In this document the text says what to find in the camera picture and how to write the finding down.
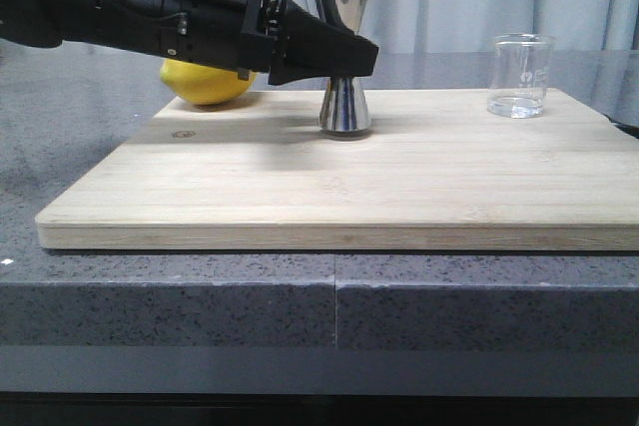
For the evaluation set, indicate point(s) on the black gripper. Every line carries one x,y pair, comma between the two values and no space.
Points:
226,34

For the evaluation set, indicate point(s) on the steel double jigger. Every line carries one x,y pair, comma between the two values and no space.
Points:
344,109

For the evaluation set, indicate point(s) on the glass beaker with liquid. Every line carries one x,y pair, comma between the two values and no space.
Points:
520,75

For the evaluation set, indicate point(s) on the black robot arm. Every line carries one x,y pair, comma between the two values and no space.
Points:
28,22

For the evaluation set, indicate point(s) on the yellow lemon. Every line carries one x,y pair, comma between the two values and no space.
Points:
202,85

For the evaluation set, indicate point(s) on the wooden cutting board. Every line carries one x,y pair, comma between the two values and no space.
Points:
437,171

